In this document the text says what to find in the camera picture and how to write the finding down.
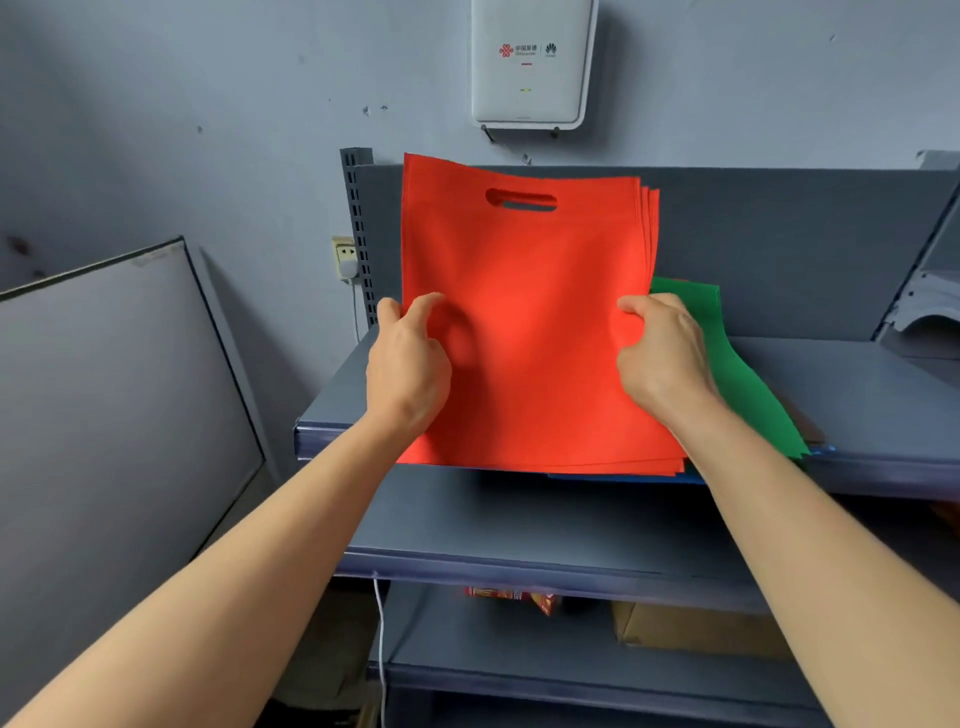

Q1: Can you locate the person's right hand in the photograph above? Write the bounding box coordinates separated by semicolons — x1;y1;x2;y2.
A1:
615;292;726;429

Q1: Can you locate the person's left hand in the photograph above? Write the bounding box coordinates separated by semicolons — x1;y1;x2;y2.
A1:
365;292;455;440

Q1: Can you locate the stack of red fabric bags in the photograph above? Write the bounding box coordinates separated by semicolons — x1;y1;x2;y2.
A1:
395;153;687;478

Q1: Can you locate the person's left forearm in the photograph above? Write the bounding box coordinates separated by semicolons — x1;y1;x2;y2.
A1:
0;412;430;728

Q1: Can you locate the person's right forearm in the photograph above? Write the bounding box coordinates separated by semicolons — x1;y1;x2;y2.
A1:
663;390;960;728

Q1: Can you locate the green fabric bag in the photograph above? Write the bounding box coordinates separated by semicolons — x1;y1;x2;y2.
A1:
648;276;813;461

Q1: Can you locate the blue fabric bag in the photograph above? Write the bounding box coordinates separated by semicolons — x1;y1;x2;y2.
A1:
546;468;711;486

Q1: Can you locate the grey metal shelf unit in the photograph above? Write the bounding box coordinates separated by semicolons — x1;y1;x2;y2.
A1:
294;147;960;728

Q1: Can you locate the red orange snack packet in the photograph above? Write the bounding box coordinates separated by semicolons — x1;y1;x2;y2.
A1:
462;585;558;618

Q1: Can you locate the brown cardboard box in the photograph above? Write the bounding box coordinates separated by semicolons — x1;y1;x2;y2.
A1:
610;600;798;663

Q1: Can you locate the wall socket with white plug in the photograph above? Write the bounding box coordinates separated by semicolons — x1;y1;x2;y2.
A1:
331;235;363;286

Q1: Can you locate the white wall-mounted router box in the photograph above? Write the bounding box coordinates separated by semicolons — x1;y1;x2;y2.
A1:
469;0;600;133

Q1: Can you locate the grey metal shelf bracket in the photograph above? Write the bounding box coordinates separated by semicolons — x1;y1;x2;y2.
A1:
872;150;960;363

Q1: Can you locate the white power cable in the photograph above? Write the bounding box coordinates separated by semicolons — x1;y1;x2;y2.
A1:
351;280;390;728

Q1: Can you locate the grey board with dark frame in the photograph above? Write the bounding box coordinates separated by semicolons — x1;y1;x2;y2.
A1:
0;236;269;702

